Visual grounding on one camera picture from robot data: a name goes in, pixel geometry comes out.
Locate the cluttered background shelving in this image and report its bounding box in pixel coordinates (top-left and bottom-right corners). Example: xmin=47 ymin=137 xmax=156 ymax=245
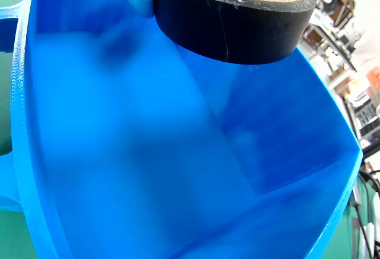
xmin=296 ymin=0 xmax=380 ymax=159

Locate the black electrical tape roll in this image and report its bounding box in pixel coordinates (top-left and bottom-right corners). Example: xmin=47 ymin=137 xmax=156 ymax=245
xmin=151 ymin=0 xmax=317 ymax=65

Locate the blue plastic box with handle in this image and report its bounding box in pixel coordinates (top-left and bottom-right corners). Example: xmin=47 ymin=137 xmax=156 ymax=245
xmin=0 ymin=0 xmax=365 ymax=259

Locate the black cable with inline plug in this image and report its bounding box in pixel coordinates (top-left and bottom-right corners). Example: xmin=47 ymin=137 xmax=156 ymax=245
xmin=351 ymin=169 xmax=380 ymax=259

